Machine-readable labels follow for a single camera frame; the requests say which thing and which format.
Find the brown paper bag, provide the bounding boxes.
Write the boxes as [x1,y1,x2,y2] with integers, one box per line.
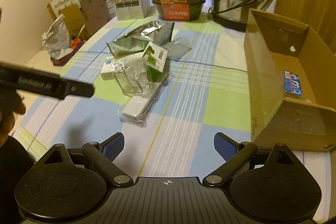
[80,0,110,38]

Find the tissue box with wrapper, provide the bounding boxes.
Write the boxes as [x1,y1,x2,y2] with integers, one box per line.
[42,14,85,67]

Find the wire rack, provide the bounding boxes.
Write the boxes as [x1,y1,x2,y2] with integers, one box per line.
[113,58,152,96]

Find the silver foil tea pouch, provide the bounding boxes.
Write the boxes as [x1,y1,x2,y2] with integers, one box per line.
[107,20,175,57]

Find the checkered tablecloth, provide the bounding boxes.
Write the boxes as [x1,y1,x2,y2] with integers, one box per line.
[12,4,332,222]

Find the white carved holder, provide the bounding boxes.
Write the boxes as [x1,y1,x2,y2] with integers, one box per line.
[47,0,81,20]

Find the cardboard box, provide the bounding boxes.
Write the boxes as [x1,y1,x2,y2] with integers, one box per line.
[244,9,335,152]

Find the blue floss box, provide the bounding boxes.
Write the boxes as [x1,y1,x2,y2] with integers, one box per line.
[283,71,302,98]

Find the person left hand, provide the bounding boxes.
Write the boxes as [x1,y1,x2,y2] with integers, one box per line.
[1,89,26,147]

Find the white remote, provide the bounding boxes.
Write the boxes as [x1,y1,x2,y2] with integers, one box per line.
[118,83,164,127]

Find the green white medicine box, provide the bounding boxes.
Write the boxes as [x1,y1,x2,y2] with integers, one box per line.
[142,42,168,82]

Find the white tablet medicine box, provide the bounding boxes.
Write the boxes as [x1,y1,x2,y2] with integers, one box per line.
[100,60,123,81]

